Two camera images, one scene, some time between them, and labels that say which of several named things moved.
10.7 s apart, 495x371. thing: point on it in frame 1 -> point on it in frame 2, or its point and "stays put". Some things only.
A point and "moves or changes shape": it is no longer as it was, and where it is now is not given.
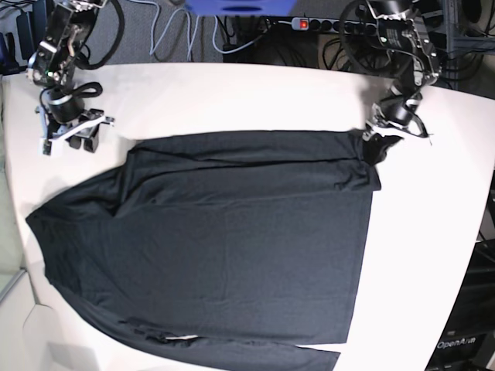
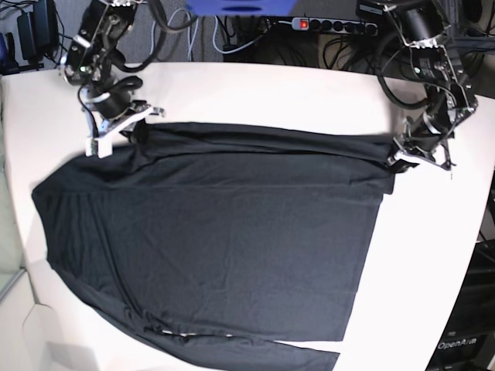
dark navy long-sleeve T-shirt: x=237 y=249 moves or changes shape
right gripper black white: x=396 y=110 -> x=422 y=137
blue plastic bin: x=241 y=8 stays put
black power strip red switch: x=352 y=27 stays put
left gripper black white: x=66 y=117 -> x=111 y=113
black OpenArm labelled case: x=468 y=342 stays put
